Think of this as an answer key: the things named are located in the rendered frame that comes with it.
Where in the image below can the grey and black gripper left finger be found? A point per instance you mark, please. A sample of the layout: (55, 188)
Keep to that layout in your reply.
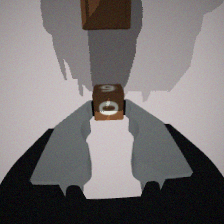
(58, 159)

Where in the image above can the brown cube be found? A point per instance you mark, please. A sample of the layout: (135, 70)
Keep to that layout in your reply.
(108, 100)

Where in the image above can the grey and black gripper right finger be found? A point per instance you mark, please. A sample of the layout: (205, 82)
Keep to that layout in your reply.
(161, 153)

